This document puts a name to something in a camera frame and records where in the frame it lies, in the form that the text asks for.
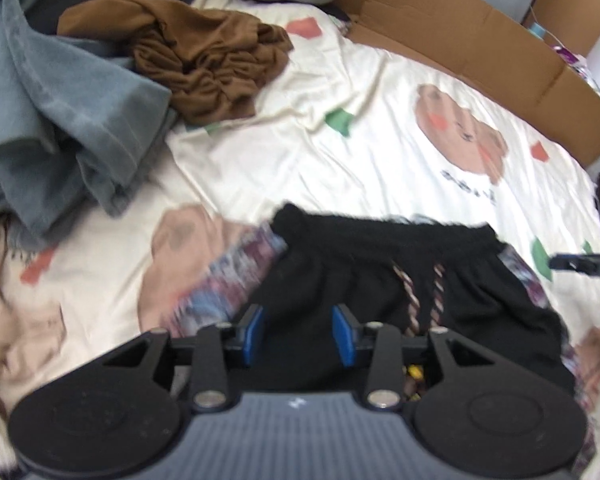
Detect flattened cardboard sheet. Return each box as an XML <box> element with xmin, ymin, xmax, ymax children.
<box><xmin>325</xmin><ymin>0</ymin><xmax>600</xmax><ymax>168</ymax></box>

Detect bear print bedsheet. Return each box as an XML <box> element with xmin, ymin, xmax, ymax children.
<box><xmin>0</xmin><ymin>0</ymin><xmax>600</xmax><ymax>411</ymax></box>

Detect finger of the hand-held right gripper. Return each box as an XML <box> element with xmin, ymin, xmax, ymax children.
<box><xmin>549</xmin><ymin>254</ymin><xmax>600</xmax><ymax>278</ymax></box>

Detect purple detergent bag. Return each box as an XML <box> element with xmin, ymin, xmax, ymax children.
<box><xmin>552</xmin><ymin>42</ymin><xmax>600</xmax><ymax>96</ymax></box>

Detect grey-blue garment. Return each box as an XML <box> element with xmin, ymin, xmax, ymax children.
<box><xmin>0</xmin><ymin>0</ymin><xmax>178</xmax><ymax>251</ymax></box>

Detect brown garment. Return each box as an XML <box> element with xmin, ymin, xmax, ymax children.
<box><xmin>57</xmin><ymin>0</ymin><xmax>295</xmax><ymax>126</ymax></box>

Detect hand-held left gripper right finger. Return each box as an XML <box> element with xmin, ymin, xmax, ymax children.
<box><xmin>331</xmin><ymin>304</ymin><xmax>501</xmax><ymax>413</ymax></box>

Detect black shorts with floral panels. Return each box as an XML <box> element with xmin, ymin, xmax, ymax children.
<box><xmin>172</xmin><ymin>202</ymin><xmax>600</xmax><ymax>411</ymax></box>

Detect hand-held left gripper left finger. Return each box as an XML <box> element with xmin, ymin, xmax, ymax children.
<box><xmin>102</xmin><ymin>304</ymin><xmax>267</xmax><ymax>413</ymax></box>

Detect beige garment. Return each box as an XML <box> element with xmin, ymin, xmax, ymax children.
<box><xmin>0</xmin><ymin>217</ymin><xmax>68</xmax><ymax>381</ymax></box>

